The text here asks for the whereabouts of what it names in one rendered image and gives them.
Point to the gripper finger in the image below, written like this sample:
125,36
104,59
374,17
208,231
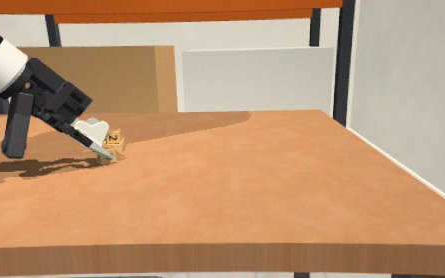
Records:
90,121
95,135

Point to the tan wooden number cube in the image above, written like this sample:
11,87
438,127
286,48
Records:
113,136
105,161

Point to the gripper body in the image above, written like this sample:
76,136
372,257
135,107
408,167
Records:
49,95

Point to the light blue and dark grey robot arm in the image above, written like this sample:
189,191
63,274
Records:
12,61

